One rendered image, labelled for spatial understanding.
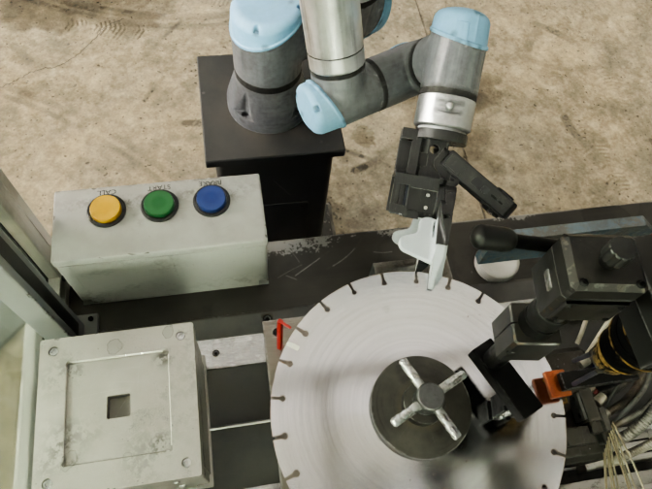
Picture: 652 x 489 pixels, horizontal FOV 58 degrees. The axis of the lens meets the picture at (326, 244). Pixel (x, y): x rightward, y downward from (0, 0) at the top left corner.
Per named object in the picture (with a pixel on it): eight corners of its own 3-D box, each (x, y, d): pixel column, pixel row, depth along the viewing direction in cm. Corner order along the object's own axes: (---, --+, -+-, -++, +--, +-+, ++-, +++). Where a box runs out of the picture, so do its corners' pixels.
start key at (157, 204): (146, 223, 80) (144, 216, 78) (146, 198, 82) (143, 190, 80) (176, 220, 80) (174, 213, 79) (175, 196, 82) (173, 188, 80)
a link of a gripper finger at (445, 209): (428, 256, 74) (433, 201, 79) (441, 258, 74) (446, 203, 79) (436, 237, 70) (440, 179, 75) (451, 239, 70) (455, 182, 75)
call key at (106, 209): (92, 229, 79) (88, 221, 77) (93, 203, 81) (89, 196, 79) (123, 226, 79) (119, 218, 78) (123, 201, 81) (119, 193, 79)
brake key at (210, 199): (198, 218, 81) (197, 211, 79) (197, 194, 83) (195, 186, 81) (228, 215, 81) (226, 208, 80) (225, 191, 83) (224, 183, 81)
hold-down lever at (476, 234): (482, 309, 44) (494, 295, 42) (461, 237, 47) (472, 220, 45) (579, 297, 46) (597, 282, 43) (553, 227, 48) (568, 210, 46)
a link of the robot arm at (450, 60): (467, 28, 82) (507, 16, 74) (451, 108, 83) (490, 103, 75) (419, 13, 79) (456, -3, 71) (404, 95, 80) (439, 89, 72)
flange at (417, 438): (407, 339, 69) (412, 332, 66) (487, 401, 66) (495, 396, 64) (349, 412, 64) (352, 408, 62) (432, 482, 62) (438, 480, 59)
